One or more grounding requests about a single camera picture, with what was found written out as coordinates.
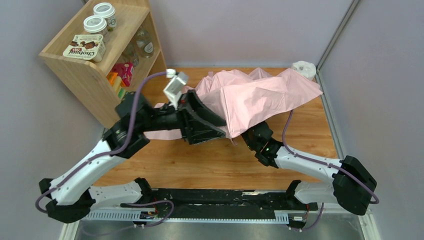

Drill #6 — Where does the white lidded cup front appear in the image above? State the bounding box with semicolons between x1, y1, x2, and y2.
83;15;109;43

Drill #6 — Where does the white crumpled plastic bag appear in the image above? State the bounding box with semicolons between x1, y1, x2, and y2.
290;60;317;81

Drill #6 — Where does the glass jar on shelf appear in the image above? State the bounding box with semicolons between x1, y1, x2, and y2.
135;27;154;58

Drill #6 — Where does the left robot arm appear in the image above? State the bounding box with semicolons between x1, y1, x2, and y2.
35;90;226;224

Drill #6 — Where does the pink box on shelf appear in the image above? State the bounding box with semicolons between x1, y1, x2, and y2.
111;62;134;87

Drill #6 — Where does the white lidded cup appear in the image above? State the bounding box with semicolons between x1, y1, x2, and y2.
83;15;109;43
93;2;117;32

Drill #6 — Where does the white lidded cup rear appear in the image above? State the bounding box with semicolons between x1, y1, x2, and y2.
93;2;117;32

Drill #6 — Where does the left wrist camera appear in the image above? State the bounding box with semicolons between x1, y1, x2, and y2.
163;68;189;110

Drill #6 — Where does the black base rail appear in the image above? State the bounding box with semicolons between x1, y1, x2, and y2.
121;188;319;229

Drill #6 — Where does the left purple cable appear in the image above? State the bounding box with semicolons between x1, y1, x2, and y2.
35;71;170;215

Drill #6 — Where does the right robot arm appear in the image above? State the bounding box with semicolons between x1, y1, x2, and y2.
241;122;378;216

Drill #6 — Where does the wooden shelf unit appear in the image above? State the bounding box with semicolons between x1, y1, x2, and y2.
39;0;167;128

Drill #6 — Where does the pink folding umbrella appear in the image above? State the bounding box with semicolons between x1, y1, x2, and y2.
144;67;324;147

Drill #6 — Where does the stack of coloured sponges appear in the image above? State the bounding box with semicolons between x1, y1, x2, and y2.
106;72;127;99

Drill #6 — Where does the Chobani yogurt pack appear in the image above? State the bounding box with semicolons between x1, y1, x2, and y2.
62;34;106;63

